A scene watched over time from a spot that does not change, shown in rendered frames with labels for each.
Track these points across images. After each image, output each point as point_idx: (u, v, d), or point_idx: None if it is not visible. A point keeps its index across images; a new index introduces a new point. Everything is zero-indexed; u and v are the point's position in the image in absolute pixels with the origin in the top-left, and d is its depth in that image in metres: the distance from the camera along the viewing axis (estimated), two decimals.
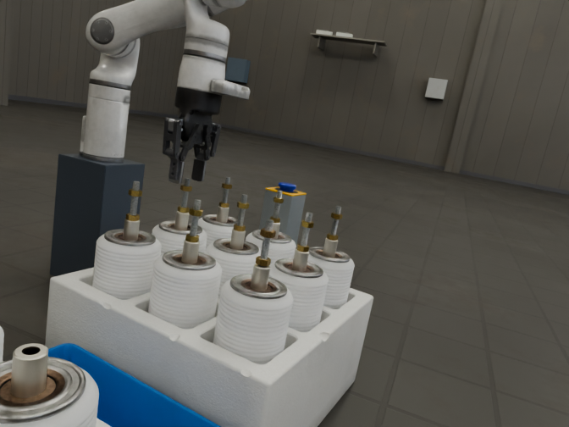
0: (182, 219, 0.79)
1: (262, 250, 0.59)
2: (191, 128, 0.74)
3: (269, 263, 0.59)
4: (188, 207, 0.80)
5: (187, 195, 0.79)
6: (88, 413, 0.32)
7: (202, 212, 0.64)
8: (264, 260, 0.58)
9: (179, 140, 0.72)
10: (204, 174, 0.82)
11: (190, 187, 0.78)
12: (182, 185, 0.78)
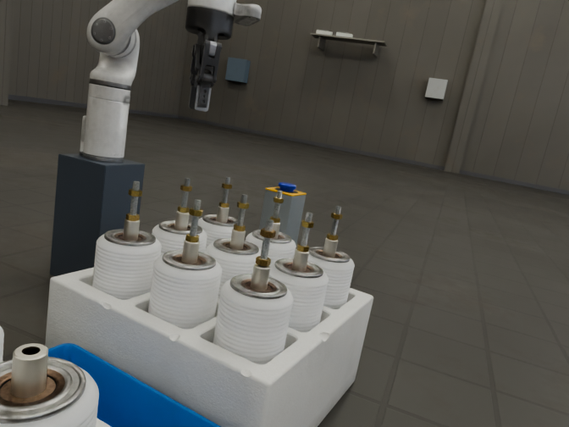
0: (182, 219, 0.79)
1: (262, 250, 0.59)
2: None
3: (269, 263, 0.59)
4: (188, 207, 0.80)
5: (187, 195, 0.79)
6: (88, 413, 0.32)
7: (202, 212, 0.64)
8: (264, 260, 0.58)
9: (217, 64, 0.70)
10: None
11: (190, 187, 0.78)
12: (182, 185, 0.78)
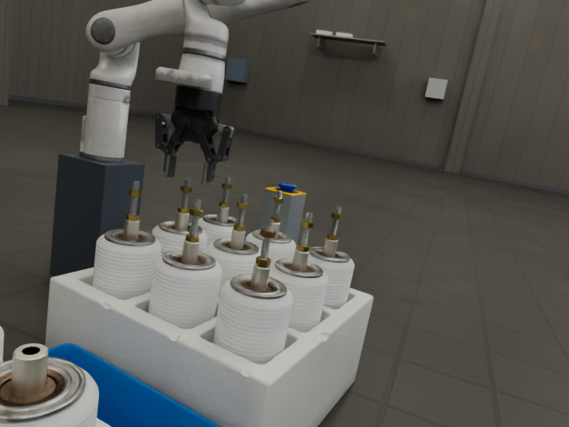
0: (182, 219, 0.79)
1: (262, 250, 0.59)
2: (178, 124, 0.76)
3: (269, 263, 0.59)
4: (186, 207, 0.80)
5: (187, 195, 0.79)
6: (88, 413, 0.32)
7: (202, 212, 0.64)
8: (264, 260, 0.58)
9: (160, 132, 0.77)
10: (206, 178, 0.77)
11: (190, 187, 0.79)
12: (188, 187, 0.78)
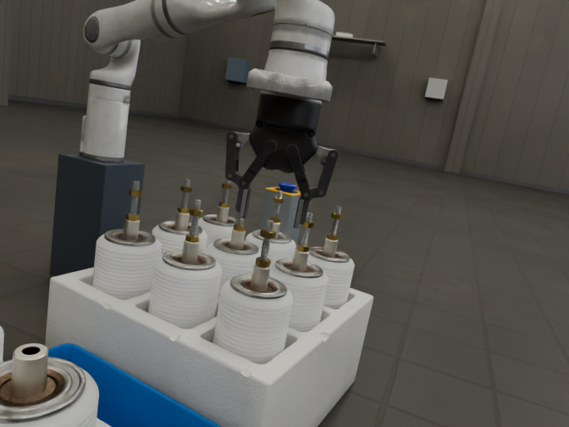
0: (182, 219, 0.79)
1: (262, 252, 0.58)
2: (261, 146, 0.55)
3: (259, 261, 0.60)
4: (186, 207, 0.80)
5: (187, 195, 0.79)
6: (88, 413, 0.32)
7: (202, 212, 0.64)
8: (268, 258, 0.59)
9: (234, 158, 0.55)
10: (300, 219, 0.56)
11: (190, 187, 0.79)
12: (188, 187, 0.78)
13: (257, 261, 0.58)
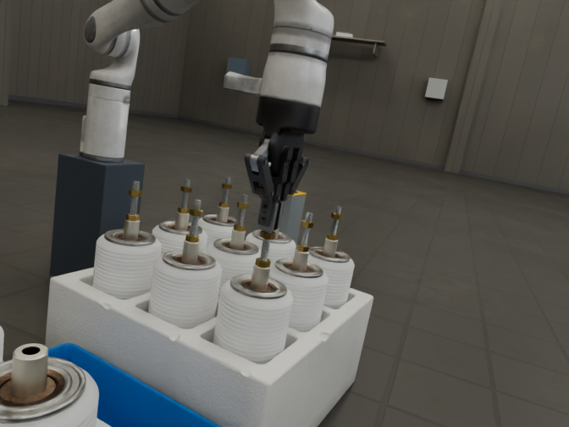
0: (182, 219, 0.79)
1: (267, 253, 0.59)
2: None
3: (257, 265, 0.58)
4: (186, 207, 0.80)
5: (187, 195, 0.79)
6: (88, 413, 0.32)
7: (202, 212, 0.64)
8: (257, 257, 0.59)
9: None
10: (258, 218, 0.57)
11: (190, 187, 0.79)
12: (188, 187, 0.78)
13: (268, 263, 0.59)
